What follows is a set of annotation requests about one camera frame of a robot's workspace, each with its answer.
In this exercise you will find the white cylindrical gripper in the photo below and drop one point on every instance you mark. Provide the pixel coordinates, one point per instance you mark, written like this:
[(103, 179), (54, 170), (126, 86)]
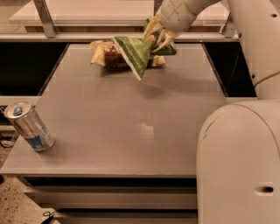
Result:
[(174, 15)]

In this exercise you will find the green jalapeno chip bag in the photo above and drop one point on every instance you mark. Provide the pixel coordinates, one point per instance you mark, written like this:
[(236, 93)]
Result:
[(139, 50)]

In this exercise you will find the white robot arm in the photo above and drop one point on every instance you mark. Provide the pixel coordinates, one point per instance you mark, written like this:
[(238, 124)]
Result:
[(238, 152)]

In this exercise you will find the brown chip bag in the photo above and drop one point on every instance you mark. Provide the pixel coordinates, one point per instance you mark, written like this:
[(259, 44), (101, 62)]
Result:
[(108, 54)]

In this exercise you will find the grey table with drawers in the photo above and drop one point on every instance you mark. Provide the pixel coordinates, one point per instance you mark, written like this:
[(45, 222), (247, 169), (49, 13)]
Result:
[(124, 149)]

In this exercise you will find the silver blue energy drink can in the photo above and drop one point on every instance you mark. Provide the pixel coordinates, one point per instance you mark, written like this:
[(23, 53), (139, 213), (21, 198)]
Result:
[(27, 122)]

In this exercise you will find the metal frame railing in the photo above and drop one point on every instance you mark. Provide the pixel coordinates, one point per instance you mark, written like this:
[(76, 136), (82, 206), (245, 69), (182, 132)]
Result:
[(87, 20)]

